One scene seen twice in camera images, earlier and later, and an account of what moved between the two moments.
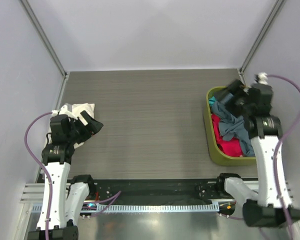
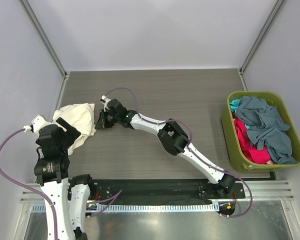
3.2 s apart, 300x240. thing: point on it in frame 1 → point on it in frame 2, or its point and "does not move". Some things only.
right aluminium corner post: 278,4 does not move
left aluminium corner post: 35,26 does not move
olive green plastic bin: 211,154 → 280,102
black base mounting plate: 157,191 does not move
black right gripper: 236,87 → 103,124
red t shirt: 232,147 → 251,151
